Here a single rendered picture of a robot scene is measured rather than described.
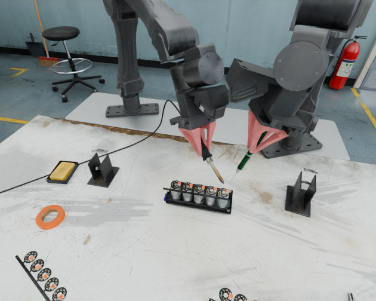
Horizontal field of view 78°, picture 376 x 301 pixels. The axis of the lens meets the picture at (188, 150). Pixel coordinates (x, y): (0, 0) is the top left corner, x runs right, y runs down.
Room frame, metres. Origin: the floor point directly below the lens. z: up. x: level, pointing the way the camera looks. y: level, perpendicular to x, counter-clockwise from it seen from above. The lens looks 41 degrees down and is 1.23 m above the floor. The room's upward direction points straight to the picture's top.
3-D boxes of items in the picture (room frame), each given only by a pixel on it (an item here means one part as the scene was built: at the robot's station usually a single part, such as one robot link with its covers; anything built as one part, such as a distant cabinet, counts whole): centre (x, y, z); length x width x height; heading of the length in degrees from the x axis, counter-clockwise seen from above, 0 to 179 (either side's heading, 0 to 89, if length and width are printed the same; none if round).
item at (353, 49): (2.50, -1.71, 0.29); 0.16 x 0.15 x 0.55; 77
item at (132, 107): (0.78, 0.21, 0.79); 0.20 x 0.07 x 0.08; 97
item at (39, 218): (0.31, 0.32, 0.76); 0.06 x 0.06 x 0.01
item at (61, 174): (0.45, 0.35, 0.76); 0.07 x 0.05 x 0.02; 174
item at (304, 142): (0.57, -0.32, 0.79); 0.20 x 0.07 x 0.08; 105
